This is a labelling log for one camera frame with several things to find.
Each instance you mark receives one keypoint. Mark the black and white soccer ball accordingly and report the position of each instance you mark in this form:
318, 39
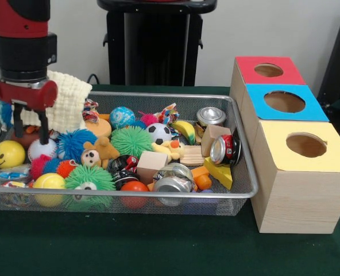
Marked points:
159, 133

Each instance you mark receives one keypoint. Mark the cream yellow cloth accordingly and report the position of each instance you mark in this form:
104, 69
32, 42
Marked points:
69, 100

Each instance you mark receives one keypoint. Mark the yellow wedge block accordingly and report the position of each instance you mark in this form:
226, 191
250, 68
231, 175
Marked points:
220, 172

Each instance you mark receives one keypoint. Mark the crushed silver can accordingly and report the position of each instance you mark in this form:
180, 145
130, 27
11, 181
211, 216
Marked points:
173, 179

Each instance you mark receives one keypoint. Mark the brown teddy bear toy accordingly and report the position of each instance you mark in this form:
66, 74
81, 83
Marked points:
101, 150

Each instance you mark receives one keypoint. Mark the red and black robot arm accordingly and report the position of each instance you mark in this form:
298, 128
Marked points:
23, 40

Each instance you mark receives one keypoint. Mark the blue spiky ball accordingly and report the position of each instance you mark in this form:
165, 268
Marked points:
75, 144

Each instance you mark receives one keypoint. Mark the wooden box with three holes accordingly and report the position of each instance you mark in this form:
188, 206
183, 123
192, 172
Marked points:
296, 195

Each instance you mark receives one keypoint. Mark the clear mesh bin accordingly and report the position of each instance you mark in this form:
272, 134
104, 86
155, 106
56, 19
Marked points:
233, 204

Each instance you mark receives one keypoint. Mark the white baseball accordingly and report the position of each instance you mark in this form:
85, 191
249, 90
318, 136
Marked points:
43, 152

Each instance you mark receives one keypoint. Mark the plain yellow ball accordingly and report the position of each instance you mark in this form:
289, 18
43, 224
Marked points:
49, 183

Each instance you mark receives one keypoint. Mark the dark green table cloth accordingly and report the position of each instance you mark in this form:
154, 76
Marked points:
158, 247

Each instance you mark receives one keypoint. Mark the yellow smiley face ball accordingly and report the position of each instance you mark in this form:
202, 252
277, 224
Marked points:
8, 155

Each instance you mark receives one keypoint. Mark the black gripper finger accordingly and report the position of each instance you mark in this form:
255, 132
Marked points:
18, 121
43, 127

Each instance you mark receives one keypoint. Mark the orange red ball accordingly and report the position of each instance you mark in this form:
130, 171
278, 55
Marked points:
134, 187

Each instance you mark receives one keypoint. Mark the crumpled clear plastic bottle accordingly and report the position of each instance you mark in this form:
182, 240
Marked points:
14, 172

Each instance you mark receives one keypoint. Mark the green spiky ball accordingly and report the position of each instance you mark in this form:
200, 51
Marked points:
132, 141
89, 178

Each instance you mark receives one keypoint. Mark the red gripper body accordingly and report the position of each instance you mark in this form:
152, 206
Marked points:
26, 95

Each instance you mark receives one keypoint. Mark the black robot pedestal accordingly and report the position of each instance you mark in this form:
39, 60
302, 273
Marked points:
153, 46

